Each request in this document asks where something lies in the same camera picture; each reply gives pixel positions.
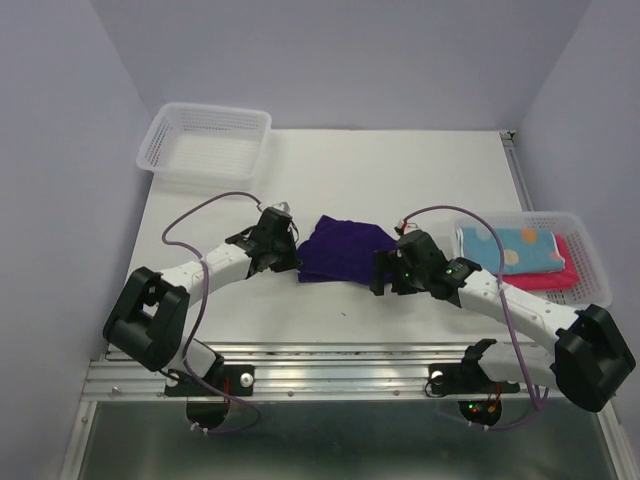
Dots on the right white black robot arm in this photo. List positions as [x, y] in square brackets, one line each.
[578, 352]

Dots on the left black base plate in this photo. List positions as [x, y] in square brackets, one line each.
[235, 380]

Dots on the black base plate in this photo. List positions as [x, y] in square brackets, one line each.
[457, 379]
[235, 380]

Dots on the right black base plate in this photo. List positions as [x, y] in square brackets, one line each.
[457, 379]

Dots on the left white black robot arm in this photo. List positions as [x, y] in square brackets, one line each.
[148, 319]

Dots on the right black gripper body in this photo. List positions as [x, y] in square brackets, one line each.
[405, 279]

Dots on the pink towel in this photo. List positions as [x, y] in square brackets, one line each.
[565, 279]

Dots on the light blue towel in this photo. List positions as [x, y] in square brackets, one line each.
[525, 250]

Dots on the white source basket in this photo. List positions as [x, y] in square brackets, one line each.
[205, 145]

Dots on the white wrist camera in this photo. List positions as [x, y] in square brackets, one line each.
[404, 227]
[282, 206]

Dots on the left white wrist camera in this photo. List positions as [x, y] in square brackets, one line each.
[282, 206]

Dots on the purple towel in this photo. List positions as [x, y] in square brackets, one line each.
[341, 250]

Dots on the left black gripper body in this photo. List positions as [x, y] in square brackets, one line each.
[285, 257]

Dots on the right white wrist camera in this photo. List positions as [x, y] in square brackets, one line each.
[404, 227]

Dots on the white target basket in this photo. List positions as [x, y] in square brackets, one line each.
[592, 285]

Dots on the aluminium mounting rail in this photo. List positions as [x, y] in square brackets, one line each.
[286, 372]

